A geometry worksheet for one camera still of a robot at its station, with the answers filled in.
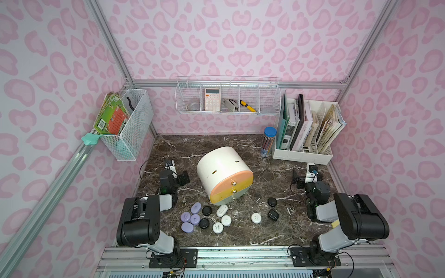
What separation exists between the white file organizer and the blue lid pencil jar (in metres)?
0.03

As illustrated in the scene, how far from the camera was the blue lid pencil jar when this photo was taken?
3.15ft

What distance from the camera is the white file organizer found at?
92 cm

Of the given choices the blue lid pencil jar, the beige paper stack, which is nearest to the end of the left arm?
the blue lid pencil jar
